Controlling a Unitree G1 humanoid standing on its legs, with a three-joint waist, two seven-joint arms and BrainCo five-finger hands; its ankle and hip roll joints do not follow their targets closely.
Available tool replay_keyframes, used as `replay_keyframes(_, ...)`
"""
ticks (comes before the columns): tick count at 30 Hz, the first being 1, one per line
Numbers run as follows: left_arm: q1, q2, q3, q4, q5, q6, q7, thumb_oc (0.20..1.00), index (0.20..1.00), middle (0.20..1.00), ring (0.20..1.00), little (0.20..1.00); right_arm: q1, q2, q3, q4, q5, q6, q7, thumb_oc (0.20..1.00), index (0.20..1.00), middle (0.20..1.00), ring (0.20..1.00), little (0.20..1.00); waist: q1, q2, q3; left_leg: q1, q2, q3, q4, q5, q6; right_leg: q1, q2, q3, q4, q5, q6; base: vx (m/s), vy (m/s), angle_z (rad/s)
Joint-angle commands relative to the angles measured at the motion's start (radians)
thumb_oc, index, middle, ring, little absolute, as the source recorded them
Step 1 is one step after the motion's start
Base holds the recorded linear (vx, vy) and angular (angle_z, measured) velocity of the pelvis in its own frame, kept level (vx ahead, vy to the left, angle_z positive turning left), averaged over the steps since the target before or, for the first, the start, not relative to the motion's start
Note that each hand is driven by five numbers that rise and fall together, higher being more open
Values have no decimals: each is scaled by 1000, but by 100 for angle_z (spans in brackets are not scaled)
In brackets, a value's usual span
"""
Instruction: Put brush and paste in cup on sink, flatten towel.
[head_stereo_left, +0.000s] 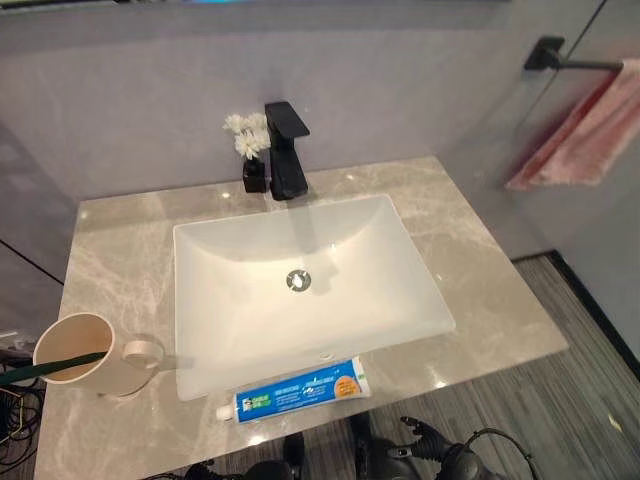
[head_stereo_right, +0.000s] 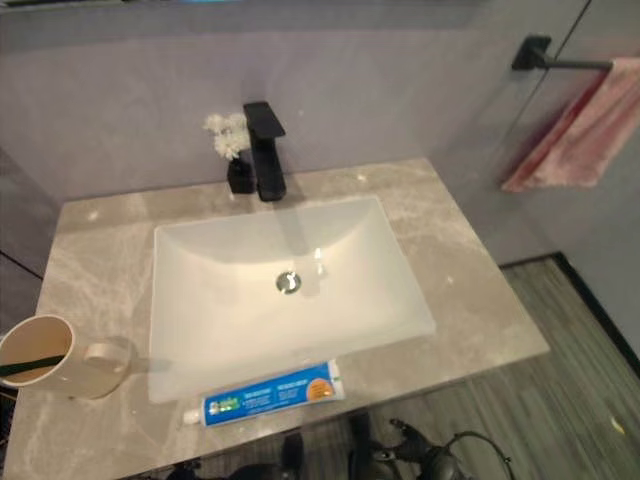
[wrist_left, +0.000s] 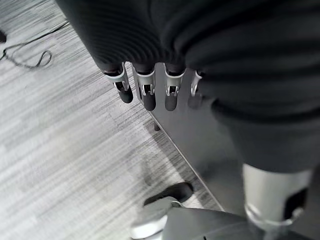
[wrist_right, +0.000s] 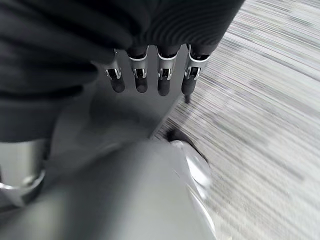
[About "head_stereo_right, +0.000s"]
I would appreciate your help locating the black square vase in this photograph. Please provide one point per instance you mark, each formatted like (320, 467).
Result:
(242, 176)

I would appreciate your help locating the black towel bar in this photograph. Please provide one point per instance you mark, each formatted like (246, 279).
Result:
(555, 57)

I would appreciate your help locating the black faucet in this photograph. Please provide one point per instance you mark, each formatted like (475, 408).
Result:
(267, 155)

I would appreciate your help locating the white flowers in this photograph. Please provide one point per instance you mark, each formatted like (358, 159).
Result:
(226, 132)

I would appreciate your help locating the chrome sink drain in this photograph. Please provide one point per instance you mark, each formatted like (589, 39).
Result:
(288, 281)

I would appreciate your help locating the dark green toothbrush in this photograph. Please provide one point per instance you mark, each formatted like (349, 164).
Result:
(29, 365)

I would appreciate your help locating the grey marble vanity counter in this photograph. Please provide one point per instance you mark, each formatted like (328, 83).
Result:
(90, 280)

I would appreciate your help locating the black robot body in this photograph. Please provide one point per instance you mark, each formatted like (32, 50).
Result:
(400, 452)

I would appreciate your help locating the pink towel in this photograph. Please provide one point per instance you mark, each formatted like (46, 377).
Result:
(570, 132)

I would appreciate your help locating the white rectangular sink basin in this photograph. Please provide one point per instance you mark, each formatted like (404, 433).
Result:
(280, 295)

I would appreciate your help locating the blue toothpaste tube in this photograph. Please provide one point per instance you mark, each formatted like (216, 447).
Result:
(272, 395)

